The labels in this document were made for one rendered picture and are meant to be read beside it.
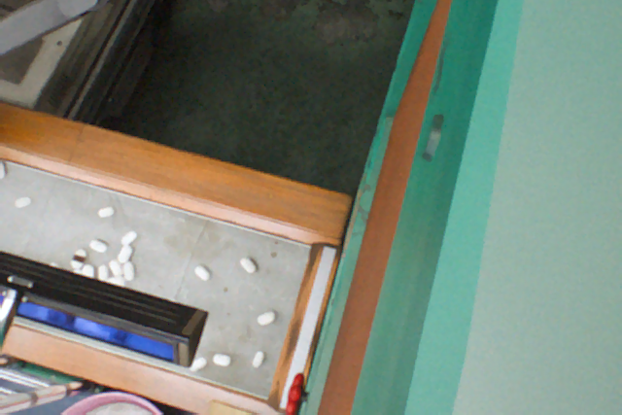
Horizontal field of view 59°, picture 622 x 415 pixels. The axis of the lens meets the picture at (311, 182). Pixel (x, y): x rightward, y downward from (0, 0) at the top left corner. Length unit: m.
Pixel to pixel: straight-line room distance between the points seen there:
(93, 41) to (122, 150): 0.67
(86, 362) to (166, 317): 0.41
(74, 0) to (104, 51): 0.84
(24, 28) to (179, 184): 0.39
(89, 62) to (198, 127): 0.45
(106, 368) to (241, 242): 0.34
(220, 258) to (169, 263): 0.10
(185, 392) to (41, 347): 0.29
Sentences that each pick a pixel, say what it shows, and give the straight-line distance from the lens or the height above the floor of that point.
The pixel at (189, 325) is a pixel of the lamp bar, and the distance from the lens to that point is 0.77.
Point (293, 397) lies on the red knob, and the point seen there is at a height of 1.26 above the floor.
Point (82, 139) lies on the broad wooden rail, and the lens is 1.24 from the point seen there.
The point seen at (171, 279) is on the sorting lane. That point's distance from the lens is 1.14.
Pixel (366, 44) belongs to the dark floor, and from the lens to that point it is 2.12.
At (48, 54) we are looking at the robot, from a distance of 1.72.
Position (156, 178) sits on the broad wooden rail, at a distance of 1.16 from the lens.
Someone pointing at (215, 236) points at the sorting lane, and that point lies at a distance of 1.13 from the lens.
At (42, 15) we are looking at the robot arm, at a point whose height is 1.03.
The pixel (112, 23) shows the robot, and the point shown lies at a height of 0.37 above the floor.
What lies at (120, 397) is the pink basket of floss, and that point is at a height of 0.75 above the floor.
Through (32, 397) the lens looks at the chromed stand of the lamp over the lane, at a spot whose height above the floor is 0.96.
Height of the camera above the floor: 1.84
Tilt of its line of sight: 75 degrees down
